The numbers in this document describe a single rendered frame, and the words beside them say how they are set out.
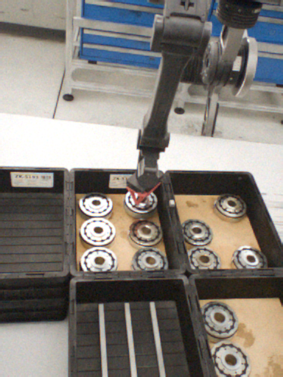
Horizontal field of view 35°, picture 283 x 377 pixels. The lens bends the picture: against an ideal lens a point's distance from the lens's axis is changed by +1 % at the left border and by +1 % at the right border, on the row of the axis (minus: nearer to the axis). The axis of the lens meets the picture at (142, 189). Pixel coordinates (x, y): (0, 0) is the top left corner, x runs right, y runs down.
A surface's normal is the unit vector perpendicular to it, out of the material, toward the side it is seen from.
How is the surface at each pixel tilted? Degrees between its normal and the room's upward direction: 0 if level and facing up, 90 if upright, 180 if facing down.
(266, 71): 90
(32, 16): 90
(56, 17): 90
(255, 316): 0
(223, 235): 0
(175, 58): 110
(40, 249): 0
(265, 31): 90
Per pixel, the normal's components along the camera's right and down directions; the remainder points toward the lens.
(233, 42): 0.00, 0.70
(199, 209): 0.14, -0.71
